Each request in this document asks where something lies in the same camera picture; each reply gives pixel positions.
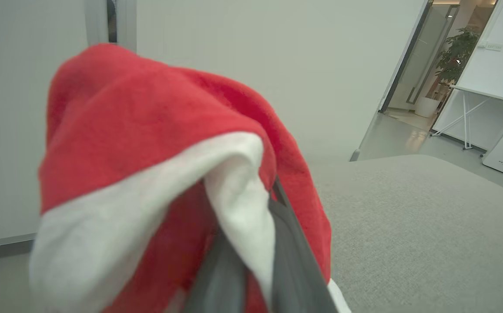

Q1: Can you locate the white plant pot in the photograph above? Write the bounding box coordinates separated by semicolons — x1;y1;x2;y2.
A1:
415;96;441;118

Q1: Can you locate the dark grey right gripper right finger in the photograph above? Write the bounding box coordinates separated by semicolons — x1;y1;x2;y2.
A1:
269;177;338;313

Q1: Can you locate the green potted plant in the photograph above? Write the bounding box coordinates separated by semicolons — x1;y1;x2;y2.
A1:
434;27;480;85

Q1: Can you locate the white folding table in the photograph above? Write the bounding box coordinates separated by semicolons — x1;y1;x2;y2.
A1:
430;85;503;150

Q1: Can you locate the grey fabric sofa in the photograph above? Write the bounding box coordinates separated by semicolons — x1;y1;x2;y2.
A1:
308;153;503;313

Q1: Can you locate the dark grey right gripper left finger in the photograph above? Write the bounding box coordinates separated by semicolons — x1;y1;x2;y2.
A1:
185;233;248;313

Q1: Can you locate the red and white fleece garment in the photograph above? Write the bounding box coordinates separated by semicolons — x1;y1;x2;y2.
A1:
29;43;352;313

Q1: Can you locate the dark door frame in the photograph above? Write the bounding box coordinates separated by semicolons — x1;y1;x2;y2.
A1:
379;0;434;114

